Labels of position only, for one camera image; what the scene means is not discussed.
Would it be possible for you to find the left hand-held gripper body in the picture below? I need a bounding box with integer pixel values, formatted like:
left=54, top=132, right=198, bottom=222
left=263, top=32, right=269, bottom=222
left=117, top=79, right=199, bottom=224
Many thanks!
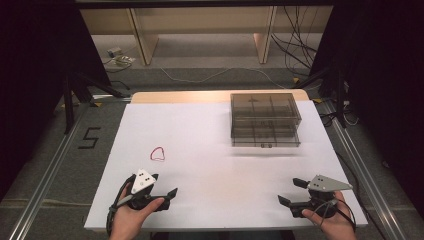
left=125, top=168, right=171, bottom=212

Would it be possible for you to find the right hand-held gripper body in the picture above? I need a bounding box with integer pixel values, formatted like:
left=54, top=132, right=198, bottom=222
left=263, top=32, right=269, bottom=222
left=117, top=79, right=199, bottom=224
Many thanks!
left=289, top=174, right=354, bottom=220

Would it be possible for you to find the person's left hand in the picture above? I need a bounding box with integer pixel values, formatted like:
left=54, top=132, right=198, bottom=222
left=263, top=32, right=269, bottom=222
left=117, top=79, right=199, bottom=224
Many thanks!
left=109, top=181, right=166, bottom=240

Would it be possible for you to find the person's right hand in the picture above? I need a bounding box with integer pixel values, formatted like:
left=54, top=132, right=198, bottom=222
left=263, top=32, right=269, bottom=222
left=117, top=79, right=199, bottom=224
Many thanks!
left=301, top=191, right=358, bottom=240

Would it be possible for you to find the red rubber band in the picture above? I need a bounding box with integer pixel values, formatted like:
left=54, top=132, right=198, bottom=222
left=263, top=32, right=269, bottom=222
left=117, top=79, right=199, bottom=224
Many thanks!
left=149, top=146, right=166, bottom=162

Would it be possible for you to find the white table cover sheet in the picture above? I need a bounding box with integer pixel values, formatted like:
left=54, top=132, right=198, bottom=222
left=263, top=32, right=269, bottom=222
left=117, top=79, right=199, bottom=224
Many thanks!
left=83, top=99, right=369, bottom=232

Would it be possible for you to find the transparent grey drawer box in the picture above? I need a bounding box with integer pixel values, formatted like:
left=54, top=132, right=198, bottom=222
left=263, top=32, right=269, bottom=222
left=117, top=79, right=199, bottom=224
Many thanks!
left=229, top=92, right=303, bottom=149

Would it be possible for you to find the black tripod stand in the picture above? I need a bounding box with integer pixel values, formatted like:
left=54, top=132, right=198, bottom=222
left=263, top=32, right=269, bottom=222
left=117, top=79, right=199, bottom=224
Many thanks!
left=61, top=71, right=133, bottom=135
left=293, top=64, right=350, bottom=130

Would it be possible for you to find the black curtain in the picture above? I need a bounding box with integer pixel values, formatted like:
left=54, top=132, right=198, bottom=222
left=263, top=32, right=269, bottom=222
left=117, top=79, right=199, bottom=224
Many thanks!
left=0, top=0, right=113, bottom=202
left=309, top=0, right=424, bottom=219

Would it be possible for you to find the grey power adapter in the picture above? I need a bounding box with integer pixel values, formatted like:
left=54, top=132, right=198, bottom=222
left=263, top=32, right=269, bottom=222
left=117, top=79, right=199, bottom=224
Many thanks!
left=106, top=47, right=123, bottom=59

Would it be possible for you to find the light wooden desk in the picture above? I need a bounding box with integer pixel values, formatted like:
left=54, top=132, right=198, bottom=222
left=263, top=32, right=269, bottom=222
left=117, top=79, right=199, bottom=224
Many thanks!
left=79, top=4, right=334, bottom=66

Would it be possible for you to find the thin black floor cable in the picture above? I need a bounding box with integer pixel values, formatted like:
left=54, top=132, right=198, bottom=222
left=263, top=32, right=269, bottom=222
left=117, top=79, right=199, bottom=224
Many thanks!
left=335, top=152, right=388, bottom=240

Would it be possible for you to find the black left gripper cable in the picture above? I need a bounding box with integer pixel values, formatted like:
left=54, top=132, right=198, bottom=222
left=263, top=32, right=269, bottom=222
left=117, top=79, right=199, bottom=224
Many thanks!
left=105, top=174, right=136, bottom=236

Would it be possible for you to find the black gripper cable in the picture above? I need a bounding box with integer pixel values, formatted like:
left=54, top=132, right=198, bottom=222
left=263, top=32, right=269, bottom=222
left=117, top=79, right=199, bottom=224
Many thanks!
left=313, top=199, right=357, bottom=232
left=105, top=174, right=136, bottom=236

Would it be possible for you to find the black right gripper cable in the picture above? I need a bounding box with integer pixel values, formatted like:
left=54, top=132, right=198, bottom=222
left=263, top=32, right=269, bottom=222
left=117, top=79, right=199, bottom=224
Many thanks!
left=313, top=199, right=357, bottom=232

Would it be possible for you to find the aluminium floor rail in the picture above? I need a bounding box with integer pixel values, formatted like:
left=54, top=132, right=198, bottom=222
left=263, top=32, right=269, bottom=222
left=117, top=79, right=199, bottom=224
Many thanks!
left=7, top=94, right=133, bottom=240
left=319, top=99, right=408, bottom=240

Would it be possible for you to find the pale floor cable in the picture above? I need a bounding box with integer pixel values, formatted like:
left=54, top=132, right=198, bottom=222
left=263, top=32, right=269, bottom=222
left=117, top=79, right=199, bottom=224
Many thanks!
left=0, top=198, right=85, bottom=208

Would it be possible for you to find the long white floor cable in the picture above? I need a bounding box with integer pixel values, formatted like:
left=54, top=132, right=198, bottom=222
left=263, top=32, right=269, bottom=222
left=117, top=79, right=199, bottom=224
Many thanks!
left=159, top=66, right=288, bottom=90

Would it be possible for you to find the bundle of black cables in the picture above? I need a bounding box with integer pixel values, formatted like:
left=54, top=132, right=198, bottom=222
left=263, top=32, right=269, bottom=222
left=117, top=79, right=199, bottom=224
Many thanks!
left=270, top=5, right=318, bottom=72

